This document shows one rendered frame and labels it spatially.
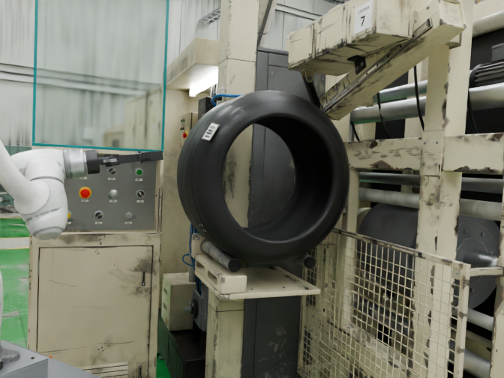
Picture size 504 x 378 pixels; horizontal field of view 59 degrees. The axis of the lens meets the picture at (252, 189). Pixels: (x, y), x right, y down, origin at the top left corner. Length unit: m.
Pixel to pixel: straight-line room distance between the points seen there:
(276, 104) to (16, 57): 9.55
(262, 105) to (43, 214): 0.72
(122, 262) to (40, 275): 0.34
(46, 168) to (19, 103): 9.28
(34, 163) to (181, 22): 10.55
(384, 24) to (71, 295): 1.63
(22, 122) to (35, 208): 9.36
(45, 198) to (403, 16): 1.15
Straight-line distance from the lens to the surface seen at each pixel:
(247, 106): 1.46
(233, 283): 1.51
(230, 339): 1.99
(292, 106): 1.52
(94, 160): 1.44
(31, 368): 1.28
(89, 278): 2.13
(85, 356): 2.24
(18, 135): 10.64
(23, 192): 1.29
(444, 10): 1.49
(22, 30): 10.94
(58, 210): 1.34
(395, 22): 1.49
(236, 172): 1.85
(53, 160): 1.43
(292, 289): 1.61
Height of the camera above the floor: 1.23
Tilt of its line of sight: 3 degrees down
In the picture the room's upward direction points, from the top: 3 degrees clockwise
